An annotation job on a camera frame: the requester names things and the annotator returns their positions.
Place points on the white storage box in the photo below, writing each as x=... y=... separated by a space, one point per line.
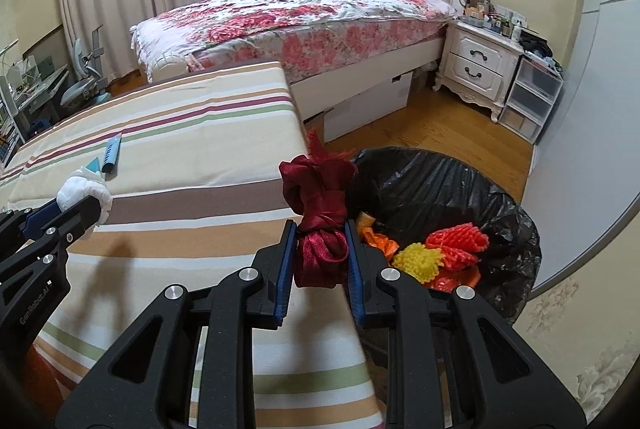
x=370 y=109

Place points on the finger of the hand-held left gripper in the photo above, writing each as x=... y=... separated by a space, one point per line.
x=42 y=214
x=75 y=219

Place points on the white tissue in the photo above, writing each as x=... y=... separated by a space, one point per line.
x=85 y=189

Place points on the orange-red mesh net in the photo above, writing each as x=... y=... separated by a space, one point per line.
x=457 y=241

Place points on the clear plastic drawer unit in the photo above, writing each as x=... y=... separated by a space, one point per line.
x=530 y=99

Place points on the yellow foam net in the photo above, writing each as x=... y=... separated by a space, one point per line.
x=417 y=264

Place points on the pink floral blanket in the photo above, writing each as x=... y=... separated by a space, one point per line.
x=300 y=14

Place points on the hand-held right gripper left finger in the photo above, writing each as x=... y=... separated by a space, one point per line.
x=282 y=279

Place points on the grey-blue desk chair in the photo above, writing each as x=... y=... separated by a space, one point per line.
x=82 y=79

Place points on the orange plastic bag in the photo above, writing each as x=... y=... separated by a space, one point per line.
x=380 y=241

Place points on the black bag lined bin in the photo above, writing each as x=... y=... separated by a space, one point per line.
x=450 y=189

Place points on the grey study desk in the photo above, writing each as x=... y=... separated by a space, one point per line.
x=35 y=94

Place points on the white wardrobe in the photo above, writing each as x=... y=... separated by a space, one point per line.
x=590 y=134

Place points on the striped mattress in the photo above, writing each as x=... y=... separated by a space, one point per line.
x=175 y=149

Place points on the red plastic scrap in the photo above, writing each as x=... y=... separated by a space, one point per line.
x=445 y=283

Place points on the pile of black items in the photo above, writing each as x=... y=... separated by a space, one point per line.
x=540 y=46

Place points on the dark red ribbon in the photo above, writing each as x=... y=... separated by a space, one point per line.
x=320 y=209

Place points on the cluster of small bottles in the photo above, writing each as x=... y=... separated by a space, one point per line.
x=492 y=16

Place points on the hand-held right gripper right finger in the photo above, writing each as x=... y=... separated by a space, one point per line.
x=356 y=279

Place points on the blue paper sleeve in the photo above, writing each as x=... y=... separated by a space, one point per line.
x=112 y=156

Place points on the white wall socket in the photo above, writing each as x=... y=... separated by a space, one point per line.
x=514 y=15

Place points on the white nightstand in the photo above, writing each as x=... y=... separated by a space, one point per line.
x=475 y=59

